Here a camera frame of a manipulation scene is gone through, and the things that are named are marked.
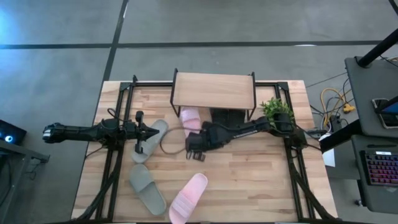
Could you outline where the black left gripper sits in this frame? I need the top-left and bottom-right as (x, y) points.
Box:
(124, 111), (160, 155)

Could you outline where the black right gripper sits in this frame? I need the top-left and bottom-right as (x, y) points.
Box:
(185, 122), (233, 162)

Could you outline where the grey rubber slide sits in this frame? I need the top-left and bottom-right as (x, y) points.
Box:
(129, 164), (167, 217)
(131, 119), (169, 165)

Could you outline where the pink rubber slide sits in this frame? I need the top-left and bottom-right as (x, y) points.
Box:
(180, 106), (202, 138)
(168, 172), (208, 224)

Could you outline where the black rubber slide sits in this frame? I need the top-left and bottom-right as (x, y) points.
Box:
(228, 108), (249, 128)

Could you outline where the green plant in white pot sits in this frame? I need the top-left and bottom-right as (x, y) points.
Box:
(259, 97), (295, 133)

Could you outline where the grey metal stand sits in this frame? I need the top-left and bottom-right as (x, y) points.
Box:
(0, 139), (50, 224)

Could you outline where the white paper sheet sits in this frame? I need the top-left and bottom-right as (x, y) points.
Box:
(322, 133), (336, 168)

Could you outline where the black box with blue light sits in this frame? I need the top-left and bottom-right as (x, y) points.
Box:
(0, 119), (27, 146)

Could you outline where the black power strip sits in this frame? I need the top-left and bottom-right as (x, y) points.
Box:
(329, 114), (343, 132)

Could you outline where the black desk beam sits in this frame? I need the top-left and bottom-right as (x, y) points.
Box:
(319, 119), (363, 153)

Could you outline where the grey desk with pole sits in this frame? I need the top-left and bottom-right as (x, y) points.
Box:
(344, 55), (398, 139)

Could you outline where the grey desk with keyboard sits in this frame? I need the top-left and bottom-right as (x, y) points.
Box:
(350, 134), (398, 215)

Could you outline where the black keyboard with coloured lights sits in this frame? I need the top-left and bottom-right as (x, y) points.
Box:
(359, 150), (398, 187)

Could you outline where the black tablet with screen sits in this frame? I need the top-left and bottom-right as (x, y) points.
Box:
(372, 98), (398, 130)

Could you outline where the black round pole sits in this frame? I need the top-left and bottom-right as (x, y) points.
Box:
(356, 27), (398, 68)

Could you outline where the black looping right arm cable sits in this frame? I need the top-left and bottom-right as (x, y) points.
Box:
(159, 126), (205, 156)

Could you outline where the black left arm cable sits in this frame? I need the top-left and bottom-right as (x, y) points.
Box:
(106, 108), (127, 125)

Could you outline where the wooden shelf with black frame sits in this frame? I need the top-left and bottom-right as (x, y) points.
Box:
(169, 68), (257, 122)

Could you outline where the black metal table frame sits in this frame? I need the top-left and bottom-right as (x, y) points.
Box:
(73, 74), (340, 224)

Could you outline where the yellow cable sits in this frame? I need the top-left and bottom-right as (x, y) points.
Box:
(320, 88), (356, 127)

